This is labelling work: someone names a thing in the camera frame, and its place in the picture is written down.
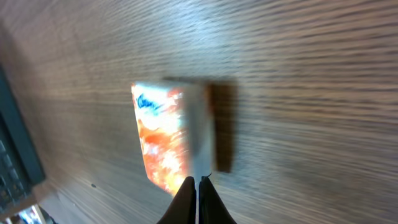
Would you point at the orange tissue pack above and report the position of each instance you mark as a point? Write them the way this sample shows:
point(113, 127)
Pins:
point(175, 124)

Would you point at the grey plastic shopping basket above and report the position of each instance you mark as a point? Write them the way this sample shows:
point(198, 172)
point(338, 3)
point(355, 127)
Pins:
point(20, 167)

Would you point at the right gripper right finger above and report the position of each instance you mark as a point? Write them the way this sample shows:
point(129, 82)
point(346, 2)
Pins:
point(211, 208)

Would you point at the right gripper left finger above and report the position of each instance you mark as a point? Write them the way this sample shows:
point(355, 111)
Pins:
point(182, 209)

